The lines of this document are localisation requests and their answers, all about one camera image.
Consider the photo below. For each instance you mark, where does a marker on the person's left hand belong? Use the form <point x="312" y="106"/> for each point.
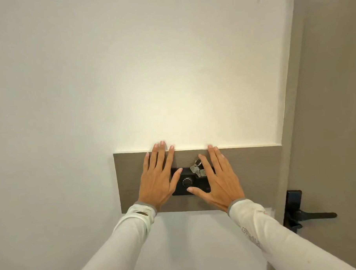
<point x="155" y="186"/>

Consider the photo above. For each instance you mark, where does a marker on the person's right hand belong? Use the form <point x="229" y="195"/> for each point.
<point x="223" y="186"/>

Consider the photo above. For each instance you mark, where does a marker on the person's right middle finger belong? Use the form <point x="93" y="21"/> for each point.
<point x="214" y="159"/>

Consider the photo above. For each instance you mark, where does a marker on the person's right little finger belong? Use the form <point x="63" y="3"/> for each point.
<point x="227" y="164"/>

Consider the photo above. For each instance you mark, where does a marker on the person's left middle finger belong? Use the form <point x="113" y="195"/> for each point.
<point x="160" y="155"/>

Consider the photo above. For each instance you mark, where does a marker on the person's left thumb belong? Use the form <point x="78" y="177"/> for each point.
<point x="176" y="180"/>

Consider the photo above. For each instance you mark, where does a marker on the person's left little finger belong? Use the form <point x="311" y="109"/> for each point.
<point x="146" y="162"/>

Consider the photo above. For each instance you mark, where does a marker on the person's right thumb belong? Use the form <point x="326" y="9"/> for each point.
<point x="197" y="193"/>

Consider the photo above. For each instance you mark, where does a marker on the person's left forearm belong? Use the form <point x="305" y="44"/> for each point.
<point x="124" y="244"/>

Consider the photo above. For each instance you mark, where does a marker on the person's right forearm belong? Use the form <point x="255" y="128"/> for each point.
<point x="277" y="241"/>

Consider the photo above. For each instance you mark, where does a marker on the black lock box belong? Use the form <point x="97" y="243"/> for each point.
<point x="186" y="183"/>

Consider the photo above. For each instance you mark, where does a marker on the silver key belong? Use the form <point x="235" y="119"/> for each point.
<point x="201" y="173"/>
<point x="194" y="169"/>

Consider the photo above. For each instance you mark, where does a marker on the grey-brown wooden panel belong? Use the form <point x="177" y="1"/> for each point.
<point x="256" y="177"/>

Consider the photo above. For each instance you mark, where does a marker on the grey door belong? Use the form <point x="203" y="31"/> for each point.
<point x="329" y="103"/>

